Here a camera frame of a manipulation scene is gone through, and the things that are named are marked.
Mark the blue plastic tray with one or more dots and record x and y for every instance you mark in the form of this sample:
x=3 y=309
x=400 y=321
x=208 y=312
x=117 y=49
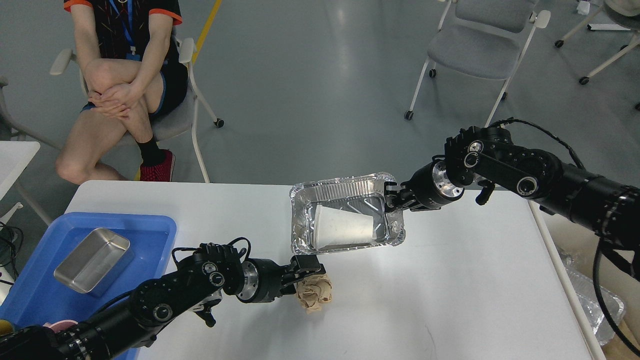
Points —
x=37 y=297

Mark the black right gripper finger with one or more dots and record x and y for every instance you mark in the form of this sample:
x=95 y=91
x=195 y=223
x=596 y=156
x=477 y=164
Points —
x=393 y=190
x=393 y=204

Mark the brown paper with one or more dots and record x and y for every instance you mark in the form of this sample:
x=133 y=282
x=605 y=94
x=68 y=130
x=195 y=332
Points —
x=317 y=294

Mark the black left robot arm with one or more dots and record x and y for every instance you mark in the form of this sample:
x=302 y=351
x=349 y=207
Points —
x=134 y=318

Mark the white paper cup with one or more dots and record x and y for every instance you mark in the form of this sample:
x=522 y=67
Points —
x=335 y=227

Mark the aluminium foil tray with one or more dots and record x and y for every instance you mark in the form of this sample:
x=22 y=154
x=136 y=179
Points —
x=358 y=194

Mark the grey chair right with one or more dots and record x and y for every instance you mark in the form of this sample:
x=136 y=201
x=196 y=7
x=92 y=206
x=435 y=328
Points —
x=476 y=52

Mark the dark teal mug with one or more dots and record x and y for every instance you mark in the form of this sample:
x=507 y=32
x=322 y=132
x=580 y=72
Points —
x=6 y=328

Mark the white side table left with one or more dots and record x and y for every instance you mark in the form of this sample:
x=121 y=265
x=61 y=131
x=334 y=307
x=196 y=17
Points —
x=14 y=158

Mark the grey chair behind person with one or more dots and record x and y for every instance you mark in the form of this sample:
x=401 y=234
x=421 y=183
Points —
x=182 y=119

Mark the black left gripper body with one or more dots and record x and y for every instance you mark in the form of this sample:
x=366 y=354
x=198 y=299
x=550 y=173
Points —
x=264 y=281

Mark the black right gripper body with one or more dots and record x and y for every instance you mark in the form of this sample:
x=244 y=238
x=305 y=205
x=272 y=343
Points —
x=429 y=188

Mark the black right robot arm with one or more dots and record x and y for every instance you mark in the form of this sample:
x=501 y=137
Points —
x=487 y=156

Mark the white chair far right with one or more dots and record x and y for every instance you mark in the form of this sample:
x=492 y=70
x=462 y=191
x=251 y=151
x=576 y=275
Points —
x=624 y=16

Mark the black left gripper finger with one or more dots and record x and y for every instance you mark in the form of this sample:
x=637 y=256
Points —
x=300 y=285
x=304 y=266

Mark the person in black shirt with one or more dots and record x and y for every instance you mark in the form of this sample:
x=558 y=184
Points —
x=129 y=60

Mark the beige plastic bin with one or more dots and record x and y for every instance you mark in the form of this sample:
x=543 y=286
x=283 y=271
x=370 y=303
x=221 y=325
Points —
x=560 y=233

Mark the pink ribbed mug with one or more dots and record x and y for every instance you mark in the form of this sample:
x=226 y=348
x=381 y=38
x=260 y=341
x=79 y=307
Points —
x=61 y=325

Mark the stainless steel square tray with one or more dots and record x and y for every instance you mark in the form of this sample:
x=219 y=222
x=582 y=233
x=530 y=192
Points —
x=96 y=262

